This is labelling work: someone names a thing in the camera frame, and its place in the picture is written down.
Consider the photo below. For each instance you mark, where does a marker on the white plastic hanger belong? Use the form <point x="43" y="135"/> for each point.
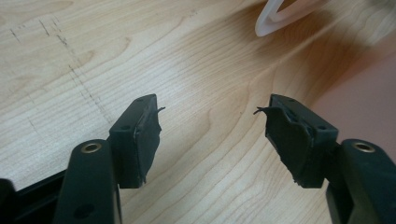
<point x="274" y="18"/>

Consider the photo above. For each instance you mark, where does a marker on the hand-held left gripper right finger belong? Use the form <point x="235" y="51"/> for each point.
<point x="299" y="149"/>

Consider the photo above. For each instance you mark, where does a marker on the pink cloth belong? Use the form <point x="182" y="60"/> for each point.
<point x="364" y="102"/>

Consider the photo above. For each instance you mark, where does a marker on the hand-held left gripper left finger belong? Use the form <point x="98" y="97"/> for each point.
<point x="130" y="146"/>

